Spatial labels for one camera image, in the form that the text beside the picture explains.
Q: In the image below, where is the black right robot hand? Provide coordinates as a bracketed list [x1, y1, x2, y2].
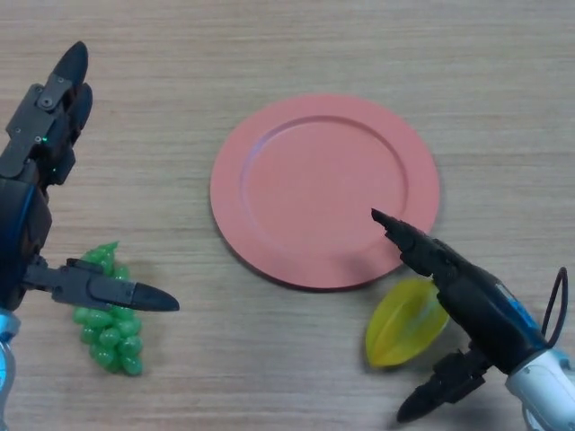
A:
[370, 207, 552, 424]

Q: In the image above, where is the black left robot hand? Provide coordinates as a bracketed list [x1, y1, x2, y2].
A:
[0, 40, 181, 313]

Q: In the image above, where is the yellow starfruit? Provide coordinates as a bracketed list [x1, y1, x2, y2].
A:
[362, 277, 450, 370]

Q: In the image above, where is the pink round plate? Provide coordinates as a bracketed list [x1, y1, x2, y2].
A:
[209, 92, 441, 293]

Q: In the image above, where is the green grape bunch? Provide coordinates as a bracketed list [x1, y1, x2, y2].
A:
[71, 241, 146, 377]

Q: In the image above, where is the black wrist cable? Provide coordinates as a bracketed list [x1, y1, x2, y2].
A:
[541, 267, 570, 347]

